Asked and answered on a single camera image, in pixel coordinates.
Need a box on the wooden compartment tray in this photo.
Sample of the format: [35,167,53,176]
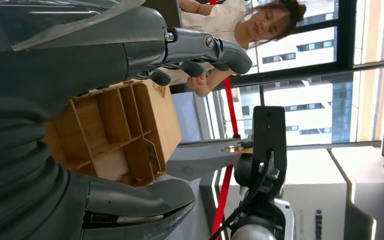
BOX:
[42,78,183,188]

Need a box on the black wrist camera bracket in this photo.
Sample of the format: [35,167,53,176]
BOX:
[252,105,288,200]

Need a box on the white display platform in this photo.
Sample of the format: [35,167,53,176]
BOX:
[211,145,384,240]

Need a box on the grey kiosk stand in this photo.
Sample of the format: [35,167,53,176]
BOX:
[165,90,256,182]

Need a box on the person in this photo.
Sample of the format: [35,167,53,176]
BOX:
[160,0,307,98]

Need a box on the black window frame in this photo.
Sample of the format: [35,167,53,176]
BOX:
[228,0,384,107]

